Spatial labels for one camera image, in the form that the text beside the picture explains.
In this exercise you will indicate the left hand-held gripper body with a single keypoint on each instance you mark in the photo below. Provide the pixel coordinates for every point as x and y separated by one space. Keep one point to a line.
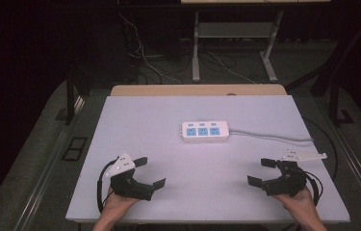
130 187

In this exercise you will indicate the metal floor rail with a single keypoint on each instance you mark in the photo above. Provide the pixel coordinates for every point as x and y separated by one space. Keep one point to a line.
357 166
45 179

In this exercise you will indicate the white table cover board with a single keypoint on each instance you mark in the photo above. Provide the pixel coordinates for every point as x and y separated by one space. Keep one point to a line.
175 166

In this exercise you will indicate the white power strip blue sockets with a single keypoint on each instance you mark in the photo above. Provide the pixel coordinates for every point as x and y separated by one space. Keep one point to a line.
204 138

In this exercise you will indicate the grey metal desk frame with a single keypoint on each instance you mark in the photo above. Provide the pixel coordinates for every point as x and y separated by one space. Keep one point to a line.
232 30

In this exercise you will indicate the wooden table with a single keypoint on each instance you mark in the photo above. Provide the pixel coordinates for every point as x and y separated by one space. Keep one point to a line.
197 90

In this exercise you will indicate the person's left hand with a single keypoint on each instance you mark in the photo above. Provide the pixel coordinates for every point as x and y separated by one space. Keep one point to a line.
117 203

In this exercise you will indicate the black floor socket frame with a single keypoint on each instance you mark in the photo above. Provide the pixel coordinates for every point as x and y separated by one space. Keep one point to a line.
74 148

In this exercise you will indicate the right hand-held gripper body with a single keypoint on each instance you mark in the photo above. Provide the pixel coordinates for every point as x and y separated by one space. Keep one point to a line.
288 183

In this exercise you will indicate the black metal stand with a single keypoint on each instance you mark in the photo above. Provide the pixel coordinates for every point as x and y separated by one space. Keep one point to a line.
70 99
334 102

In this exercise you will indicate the person's right hand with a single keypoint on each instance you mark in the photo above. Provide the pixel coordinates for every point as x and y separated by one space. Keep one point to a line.
301 203

